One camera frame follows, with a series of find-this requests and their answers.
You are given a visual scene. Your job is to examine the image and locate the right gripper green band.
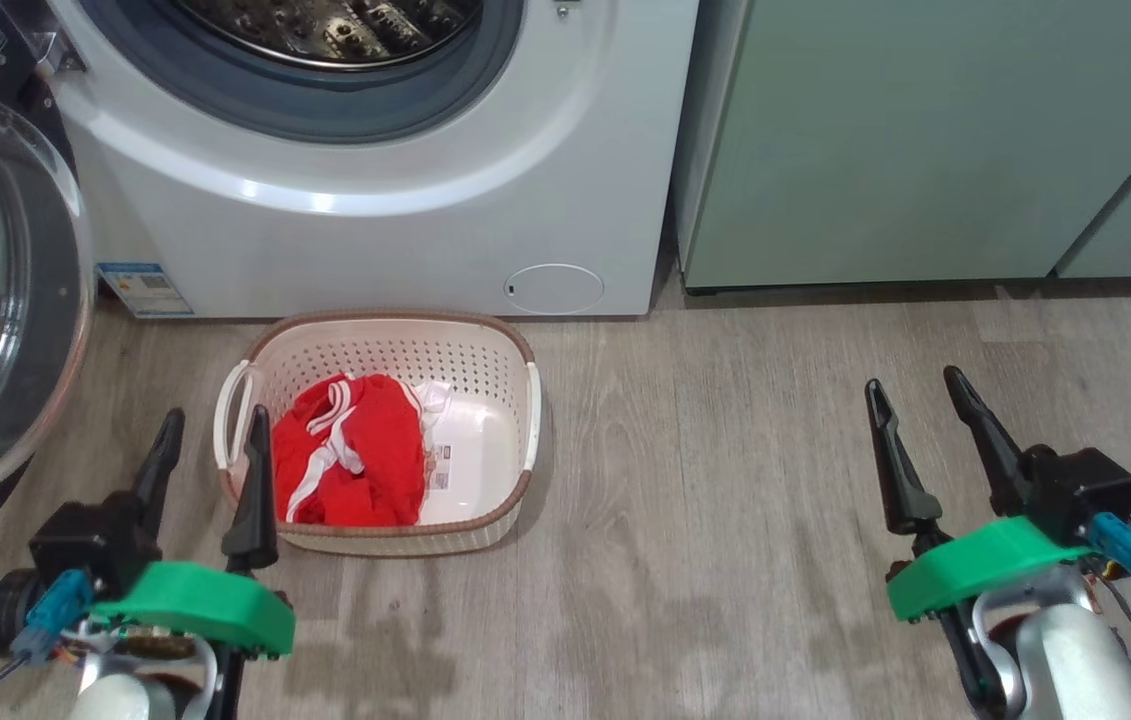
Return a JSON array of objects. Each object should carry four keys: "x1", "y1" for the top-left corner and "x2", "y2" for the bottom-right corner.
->
[{"x1": 865, "y1": 366, "x2": 1091, "y2": 623}]

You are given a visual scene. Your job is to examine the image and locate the white front-load washing machine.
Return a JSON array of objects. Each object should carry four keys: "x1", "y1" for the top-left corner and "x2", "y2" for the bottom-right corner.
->
[{"x1": 43, "y1": 0, "x2": 702, "y2": 320}]

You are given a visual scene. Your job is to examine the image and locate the thin right arm cable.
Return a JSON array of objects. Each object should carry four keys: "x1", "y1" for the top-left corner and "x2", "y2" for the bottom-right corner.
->
[{"x1": 1090, "y1": 575, "x2": 1131, "y2": 687}]

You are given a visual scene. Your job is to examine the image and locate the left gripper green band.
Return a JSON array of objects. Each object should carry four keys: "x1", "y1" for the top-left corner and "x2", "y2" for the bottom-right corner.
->
[{"x1": 90, "y1": 404, "x2": 296, "y2": 661}]

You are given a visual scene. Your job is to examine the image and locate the cream perforated laundry basket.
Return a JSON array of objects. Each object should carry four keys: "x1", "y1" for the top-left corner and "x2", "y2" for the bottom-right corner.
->
[{"x1": 213, "y1": 310, "x2": 542, "y2": 558}]

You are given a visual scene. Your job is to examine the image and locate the washing machine glass door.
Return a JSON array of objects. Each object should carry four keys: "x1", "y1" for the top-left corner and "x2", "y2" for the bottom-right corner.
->
[{"x1": 0, "y1": 80, "x2": 97, "y2": 587}]

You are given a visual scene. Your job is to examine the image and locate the large pale green cabinet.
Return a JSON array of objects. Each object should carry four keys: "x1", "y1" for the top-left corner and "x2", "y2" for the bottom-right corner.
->
[{"x1": 675, "y1": 0, "x2": 1131, "y2": 294}]

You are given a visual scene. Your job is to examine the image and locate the left camera blue plug cable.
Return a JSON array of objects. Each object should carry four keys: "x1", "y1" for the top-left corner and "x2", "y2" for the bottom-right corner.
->
[{"x1": 0, "y1": 570, "x2": 93, "y2": 720}]

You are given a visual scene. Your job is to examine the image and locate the round white filter cover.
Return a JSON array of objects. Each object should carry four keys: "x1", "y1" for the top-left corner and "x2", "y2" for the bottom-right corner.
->
[{"x1": 504, "y1": 263, "x2": 607, "y2": 316}]

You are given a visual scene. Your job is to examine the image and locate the red garment with white stripes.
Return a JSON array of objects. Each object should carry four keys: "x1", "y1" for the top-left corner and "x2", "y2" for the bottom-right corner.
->
[{"x1": 271, "y1": 374, "x2": 427, "y2": 528}]

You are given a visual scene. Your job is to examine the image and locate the blue energy label sticker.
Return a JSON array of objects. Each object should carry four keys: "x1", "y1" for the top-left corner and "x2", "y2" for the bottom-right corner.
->
[{"x1": 95, "y1": 262, "x2": 195, "y2": 319}]

